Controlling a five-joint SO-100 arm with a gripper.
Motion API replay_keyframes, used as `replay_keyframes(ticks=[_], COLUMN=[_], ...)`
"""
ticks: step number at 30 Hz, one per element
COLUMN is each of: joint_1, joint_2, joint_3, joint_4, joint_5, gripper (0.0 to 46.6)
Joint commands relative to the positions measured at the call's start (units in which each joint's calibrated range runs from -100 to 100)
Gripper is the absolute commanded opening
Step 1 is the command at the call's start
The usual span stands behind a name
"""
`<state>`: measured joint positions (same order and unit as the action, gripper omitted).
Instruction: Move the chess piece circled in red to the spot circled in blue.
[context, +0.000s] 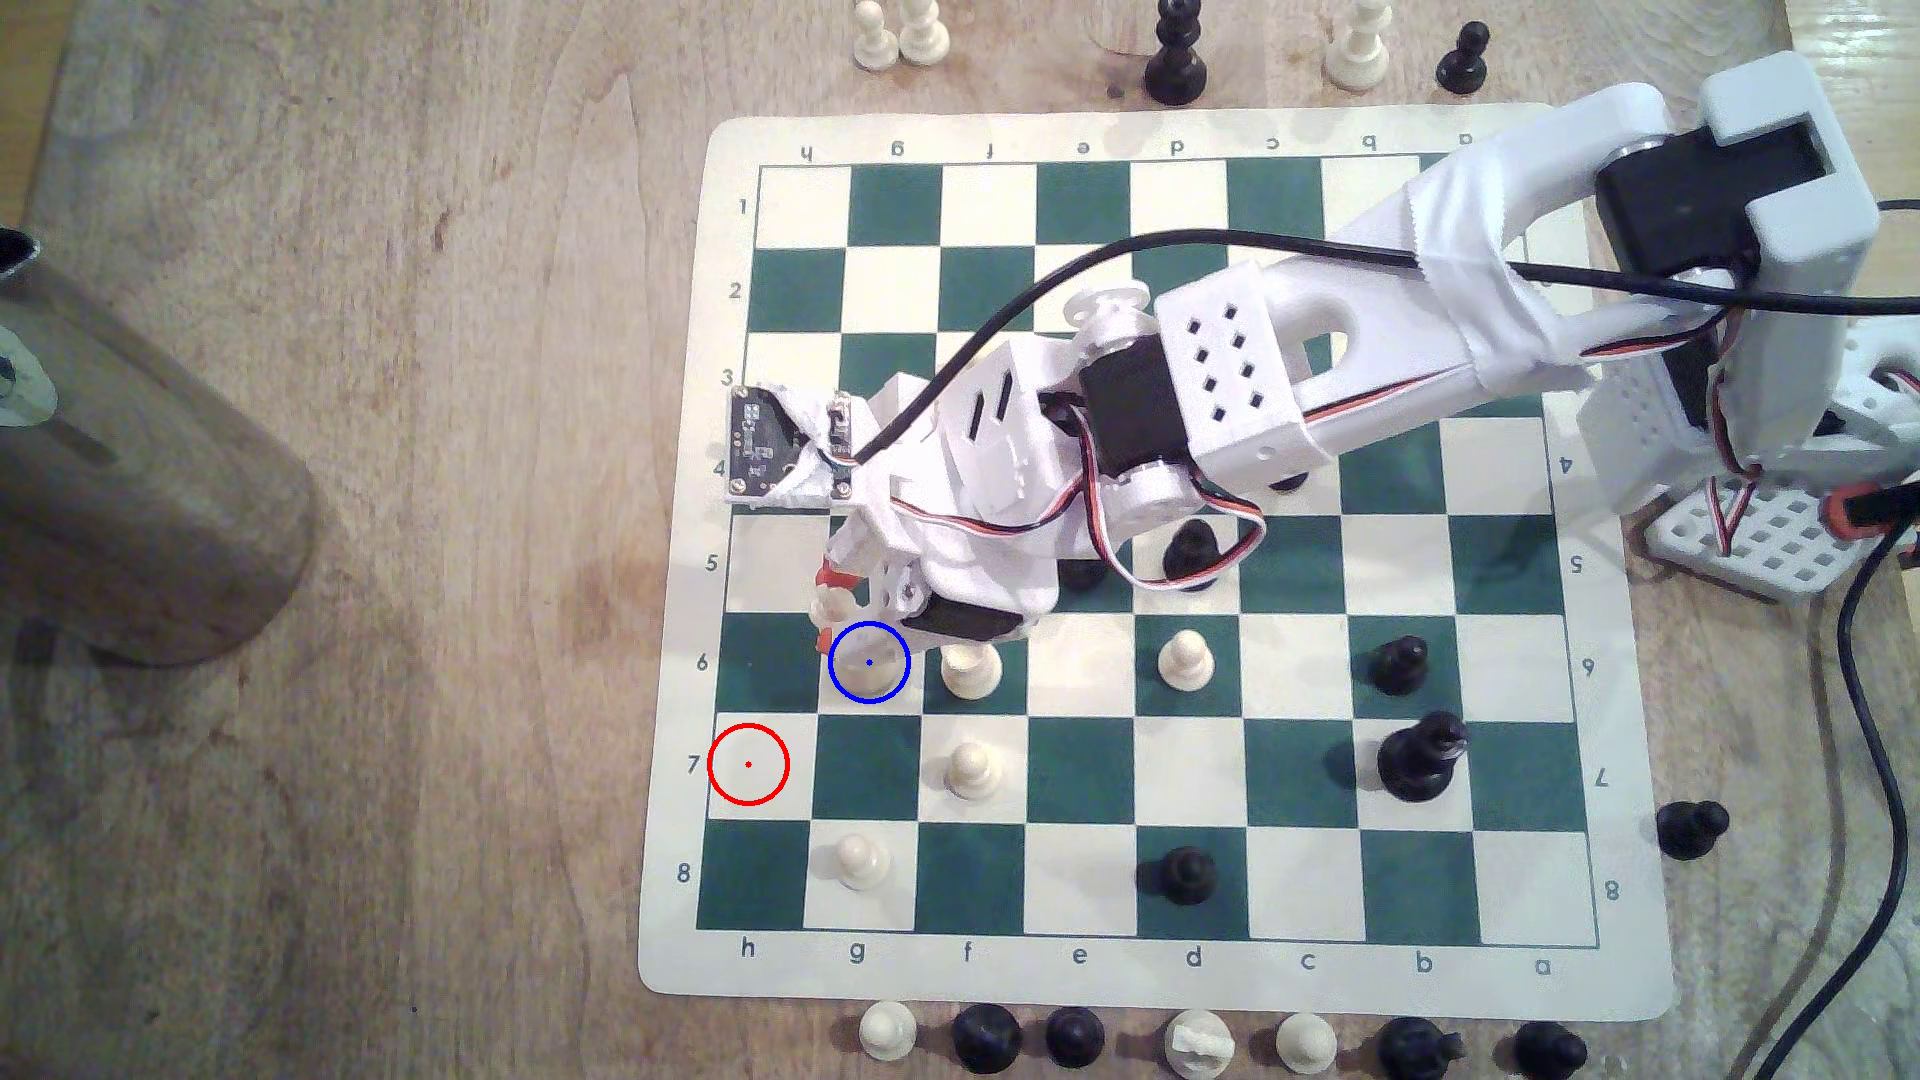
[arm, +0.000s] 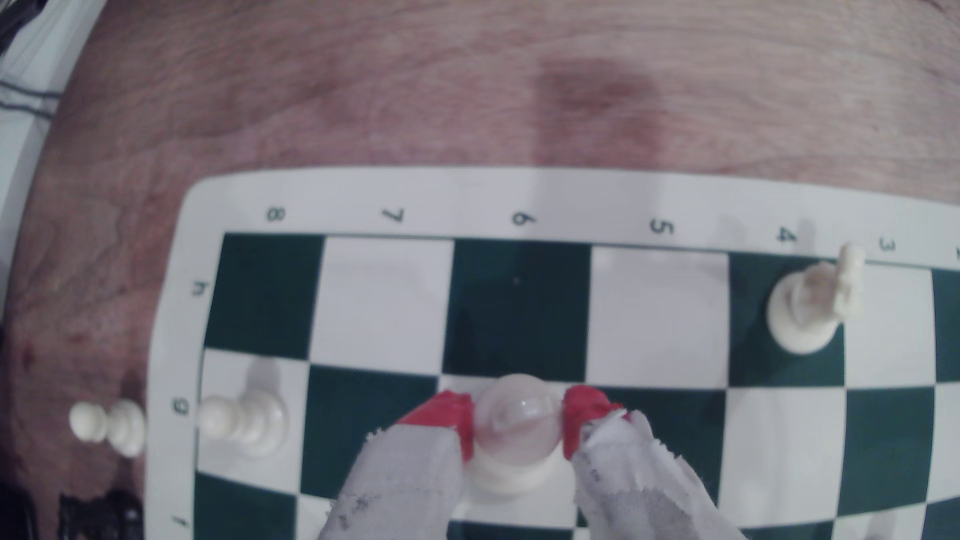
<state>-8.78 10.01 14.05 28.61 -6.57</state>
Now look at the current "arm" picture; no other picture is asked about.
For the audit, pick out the green and white chess mat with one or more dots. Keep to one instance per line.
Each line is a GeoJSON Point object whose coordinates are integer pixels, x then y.
{"type": "Point", "coordinates": [517, 300]}

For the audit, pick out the white round-headed chess piece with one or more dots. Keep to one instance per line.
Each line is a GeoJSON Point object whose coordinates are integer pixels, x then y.
{"type": "Point", "coordinates": [517, 427]}

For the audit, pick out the white chess pawn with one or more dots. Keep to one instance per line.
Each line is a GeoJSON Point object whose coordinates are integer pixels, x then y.
{"type": "Point", "coordinates": [247, 421]}
{"type": "Point", "coordinates": [112, 426]}

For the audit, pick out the black chess piece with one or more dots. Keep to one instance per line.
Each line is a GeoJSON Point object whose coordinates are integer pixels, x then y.
{"type": "Point", "coordinates": [101, 517]}

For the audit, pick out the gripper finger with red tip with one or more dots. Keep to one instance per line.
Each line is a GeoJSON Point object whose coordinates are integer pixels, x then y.
{"type": "Point", "coordinates": [637, 487]}
{"type": "Point", "coordinates": [405, 487]}

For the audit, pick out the white chess knight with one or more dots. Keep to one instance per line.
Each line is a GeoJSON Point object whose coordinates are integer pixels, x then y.
{"type": "Point", "coordinates": [806, 311]}

